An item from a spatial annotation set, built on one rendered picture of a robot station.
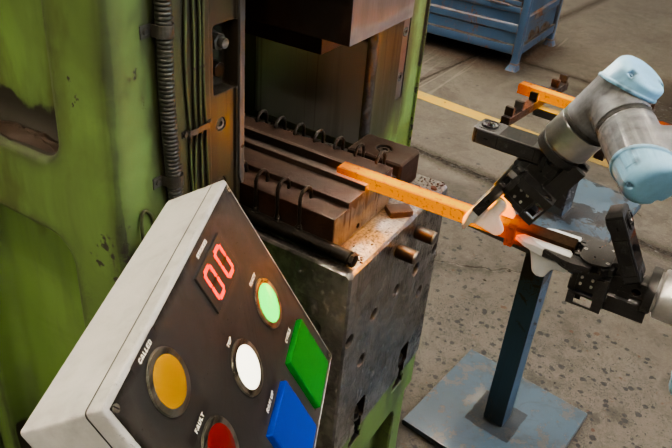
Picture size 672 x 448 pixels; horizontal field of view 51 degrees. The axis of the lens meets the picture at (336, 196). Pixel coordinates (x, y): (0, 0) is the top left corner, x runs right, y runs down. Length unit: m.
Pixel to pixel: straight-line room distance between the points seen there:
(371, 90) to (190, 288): 0.86
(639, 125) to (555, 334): 1.70
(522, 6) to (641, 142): 3.86
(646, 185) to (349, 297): 0.49
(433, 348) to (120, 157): 1.66
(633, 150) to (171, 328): 0.58
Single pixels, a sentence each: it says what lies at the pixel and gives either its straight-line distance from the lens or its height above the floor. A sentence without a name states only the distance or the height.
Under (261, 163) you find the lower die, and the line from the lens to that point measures 1.27.
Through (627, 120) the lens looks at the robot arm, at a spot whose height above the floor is 1.26.
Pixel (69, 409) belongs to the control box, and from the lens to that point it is 0.57.
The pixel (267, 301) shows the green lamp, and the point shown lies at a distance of 0.78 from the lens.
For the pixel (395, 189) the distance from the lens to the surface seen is 1.19.
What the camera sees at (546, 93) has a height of 1.02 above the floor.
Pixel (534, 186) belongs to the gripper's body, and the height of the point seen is 1.10.
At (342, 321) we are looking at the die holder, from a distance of 1.19.
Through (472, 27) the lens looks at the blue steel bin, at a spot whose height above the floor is 0.21.
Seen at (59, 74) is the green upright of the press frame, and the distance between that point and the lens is 0.93.
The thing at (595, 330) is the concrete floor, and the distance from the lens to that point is 2.66.
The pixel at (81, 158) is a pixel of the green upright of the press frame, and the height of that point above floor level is 1.15.
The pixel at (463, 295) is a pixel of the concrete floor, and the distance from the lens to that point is 2.64.
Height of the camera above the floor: 1.60
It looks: 31 degrees down
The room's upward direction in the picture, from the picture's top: 5 degrees clockwise
